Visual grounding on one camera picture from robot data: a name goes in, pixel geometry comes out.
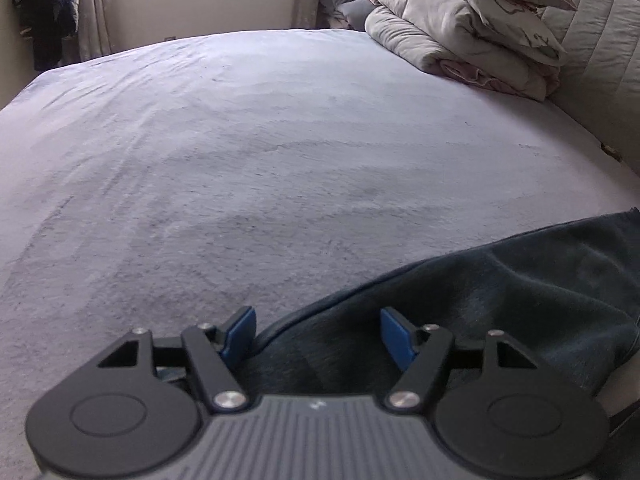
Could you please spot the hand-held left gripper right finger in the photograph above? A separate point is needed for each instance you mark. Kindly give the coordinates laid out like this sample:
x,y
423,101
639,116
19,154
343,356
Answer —
x,y
397,335

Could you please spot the white printed folded quilt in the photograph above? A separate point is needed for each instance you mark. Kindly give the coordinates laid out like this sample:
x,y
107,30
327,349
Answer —
x,y
450,0

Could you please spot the small brown object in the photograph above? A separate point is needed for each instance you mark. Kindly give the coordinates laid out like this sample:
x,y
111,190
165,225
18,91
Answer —
x,y
612,153

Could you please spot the small grey pillow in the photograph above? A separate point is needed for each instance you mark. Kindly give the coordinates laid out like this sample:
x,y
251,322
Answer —
x,y
357,15

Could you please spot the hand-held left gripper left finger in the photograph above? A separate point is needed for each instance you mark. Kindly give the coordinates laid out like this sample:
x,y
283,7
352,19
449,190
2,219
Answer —
x,y
239,332

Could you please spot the grey pink folded quilt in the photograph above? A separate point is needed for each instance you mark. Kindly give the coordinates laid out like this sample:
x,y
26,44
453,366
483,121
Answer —
x,y
410,40

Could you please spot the bed with grey sheet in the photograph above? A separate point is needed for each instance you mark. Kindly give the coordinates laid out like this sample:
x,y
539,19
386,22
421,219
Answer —
x,y
250,160

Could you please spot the grey quilted headboard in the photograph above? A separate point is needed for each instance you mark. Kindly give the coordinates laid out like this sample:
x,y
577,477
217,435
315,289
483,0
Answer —
x,y
600,50

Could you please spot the dark hanging jacket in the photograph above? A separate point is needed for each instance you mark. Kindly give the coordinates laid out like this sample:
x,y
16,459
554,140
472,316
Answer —
x,y
50,10

